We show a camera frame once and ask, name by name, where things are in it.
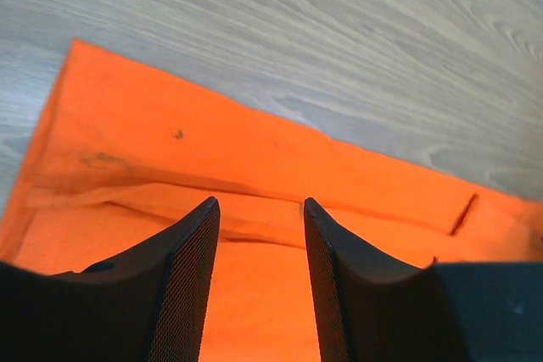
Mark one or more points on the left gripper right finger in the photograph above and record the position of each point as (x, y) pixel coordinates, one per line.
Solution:
(370, 306)

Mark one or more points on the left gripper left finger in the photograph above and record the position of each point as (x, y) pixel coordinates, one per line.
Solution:
(147, 303)

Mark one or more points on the orange t shirt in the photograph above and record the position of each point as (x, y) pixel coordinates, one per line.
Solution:
(123, 150)

